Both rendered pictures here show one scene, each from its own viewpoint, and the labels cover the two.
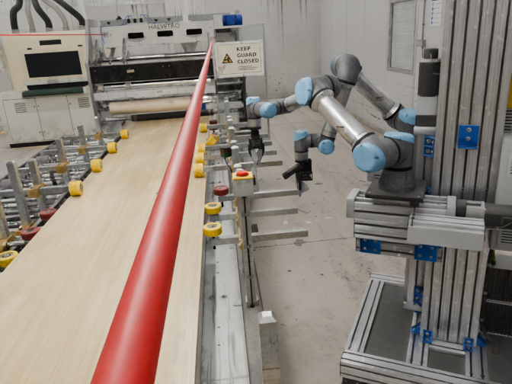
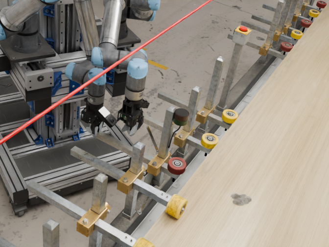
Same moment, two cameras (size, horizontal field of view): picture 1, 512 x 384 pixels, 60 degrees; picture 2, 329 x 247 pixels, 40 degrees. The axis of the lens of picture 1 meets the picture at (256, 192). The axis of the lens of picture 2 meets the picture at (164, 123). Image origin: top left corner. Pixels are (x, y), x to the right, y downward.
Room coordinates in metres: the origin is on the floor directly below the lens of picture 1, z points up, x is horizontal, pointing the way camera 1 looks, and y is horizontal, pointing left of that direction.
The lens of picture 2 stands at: (3.61, 0.77, 2.23)
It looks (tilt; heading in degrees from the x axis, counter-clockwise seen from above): 37 degrees down; 207
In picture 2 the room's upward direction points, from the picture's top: 11 degrees clockwise
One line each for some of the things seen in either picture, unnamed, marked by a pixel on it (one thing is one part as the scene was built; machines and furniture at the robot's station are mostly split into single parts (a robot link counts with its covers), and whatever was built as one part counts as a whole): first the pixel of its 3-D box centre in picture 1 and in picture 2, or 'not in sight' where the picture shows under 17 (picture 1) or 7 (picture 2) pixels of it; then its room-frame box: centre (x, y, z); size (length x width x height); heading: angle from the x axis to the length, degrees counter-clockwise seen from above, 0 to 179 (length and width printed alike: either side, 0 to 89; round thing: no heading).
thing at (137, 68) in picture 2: (254, 107); (136, 74); (2.35, -0.02, 1.31); 0.09 x 0.08 x 0.11; 34
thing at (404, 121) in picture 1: (410, 123); (24, 15); (2.19, -0.79, 1.21); 0.13 x 0.12 x 0.14; 3
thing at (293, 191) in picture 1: (257, 195); (137, 154); (2.27, -0.01, 0.84); 0.43 x 0.03 x 0.04; 94
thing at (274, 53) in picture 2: not in sight; (256, 46); (0.77, -0.07, 0.82); 0.43 x 0.03 x 0.04; 94
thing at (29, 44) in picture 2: not in sight; (26, 37); (2.19, -0.79, 1.09); 0.15 x 0.15 x 0.10
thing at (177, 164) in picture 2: (221, 196); (175, 171); (2.26, 0.19, 0.85); 0.08 x 0.08 x 0.11
